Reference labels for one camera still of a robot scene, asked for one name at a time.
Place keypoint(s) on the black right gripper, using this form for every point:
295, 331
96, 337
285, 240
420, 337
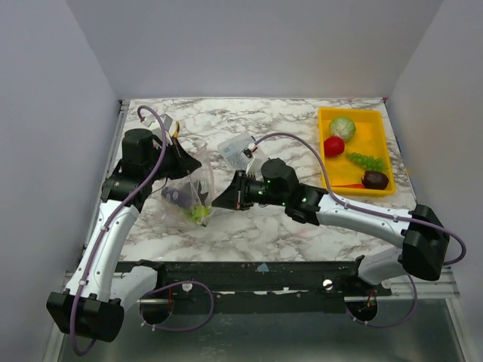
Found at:
241, 191

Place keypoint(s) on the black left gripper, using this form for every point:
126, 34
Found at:
184, 163

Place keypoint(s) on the clear zip top bag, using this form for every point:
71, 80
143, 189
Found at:
175, 216

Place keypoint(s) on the purple eggplant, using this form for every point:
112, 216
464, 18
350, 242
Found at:
177, 197

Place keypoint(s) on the pale green celery stalk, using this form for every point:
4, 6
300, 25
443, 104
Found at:
198, 214

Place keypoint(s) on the red tomato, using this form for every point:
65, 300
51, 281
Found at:
333, 146

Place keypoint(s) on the orange carrot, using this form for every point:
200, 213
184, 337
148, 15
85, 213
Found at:
352, 186

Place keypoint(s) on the green grapes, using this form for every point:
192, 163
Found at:
366, 162

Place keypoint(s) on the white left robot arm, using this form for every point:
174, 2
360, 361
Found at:
92, 305

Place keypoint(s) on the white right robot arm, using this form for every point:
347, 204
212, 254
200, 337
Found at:
417, 239

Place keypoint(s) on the clear plastic screw box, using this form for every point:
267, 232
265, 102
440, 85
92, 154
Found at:
231, 150

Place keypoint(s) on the green cabbage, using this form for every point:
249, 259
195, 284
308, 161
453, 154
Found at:
343, 128

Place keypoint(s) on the dark red beet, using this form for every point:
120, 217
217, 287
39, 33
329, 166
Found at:
374, 180

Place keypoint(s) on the yellow plastic bin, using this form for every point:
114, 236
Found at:
369, 139

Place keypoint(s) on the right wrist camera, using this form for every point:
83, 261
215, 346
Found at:
256, 158

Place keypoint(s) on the yellow handled pliers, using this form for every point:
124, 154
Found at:
175, 134

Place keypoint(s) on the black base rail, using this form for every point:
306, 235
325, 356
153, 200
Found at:
256, 287

